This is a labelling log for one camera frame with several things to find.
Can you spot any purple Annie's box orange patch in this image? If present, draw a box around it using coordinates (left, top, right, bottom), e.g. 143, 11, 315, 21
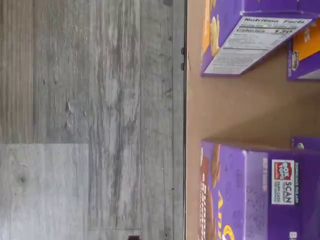
286, 18, 320, 82
199, 0, 320, 77

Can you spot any wooden shelf board with purple boxes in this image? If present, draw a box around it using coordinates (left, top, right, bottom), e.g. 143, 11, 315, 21
186, 0, 320, 240

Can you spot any purple Annie's box brown patch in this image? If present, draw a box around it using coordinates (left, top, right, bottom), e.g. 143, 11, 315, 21
290, 136, 320, 152
199, 139, 320, 240

